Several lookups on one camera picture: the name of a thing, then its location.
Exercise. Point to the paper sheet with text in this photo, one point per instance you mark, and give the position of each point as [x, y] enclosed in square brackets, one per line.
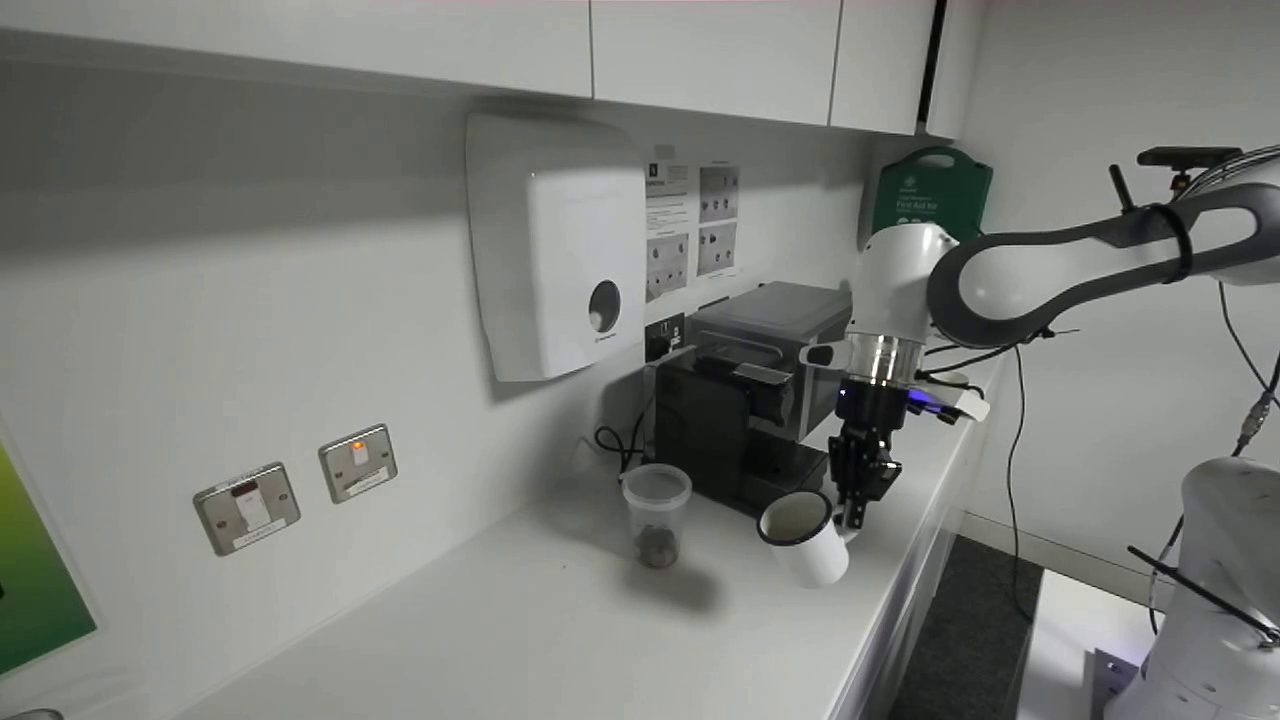
[671, 192]

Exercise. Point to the black coffee maker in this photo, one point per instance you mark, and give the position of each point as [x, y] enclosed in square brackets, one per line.
[707, 412]

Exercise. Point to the green first aid box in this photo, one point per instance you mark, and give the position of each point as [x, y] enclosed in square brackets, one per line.
[934, 187]

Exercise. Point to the green wall poster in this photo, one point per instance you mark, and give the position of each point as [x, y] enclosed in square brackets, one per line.
[34, 574]

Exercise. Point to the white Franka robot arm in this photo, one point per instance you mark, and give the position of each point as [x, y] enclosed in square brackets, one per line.
[1064, 272]

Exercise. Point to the clear plastic cup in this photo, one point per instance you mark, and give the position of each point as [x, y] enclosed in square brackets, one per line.
[659, 535]

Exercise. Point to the white robot base platform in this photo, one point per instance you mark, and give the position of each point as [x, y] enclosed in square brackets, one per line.
[1064, 642]

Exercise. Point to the white mug with dark rim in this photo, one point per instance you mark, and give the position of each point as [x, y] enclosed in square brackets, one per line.
[807, 543]

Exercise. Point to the black wall socket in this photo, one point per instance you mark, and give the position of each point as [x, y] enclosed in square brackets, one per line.
[662, 339]

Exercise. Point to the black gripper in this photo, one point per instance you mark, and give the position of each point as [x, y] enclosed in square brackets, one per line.
[871, 416]

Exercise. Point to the white paper towel dispenser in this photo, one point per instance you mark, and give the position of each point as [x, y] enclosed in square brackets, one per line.
[572, 267]

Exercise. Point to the white wall cabinet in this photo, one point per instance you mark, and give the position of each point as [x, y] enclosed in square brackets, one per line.
[401, 43]

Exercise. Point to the white base cabinet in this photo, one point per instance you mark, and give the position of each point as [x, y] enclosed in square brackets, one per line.
[900, 613]

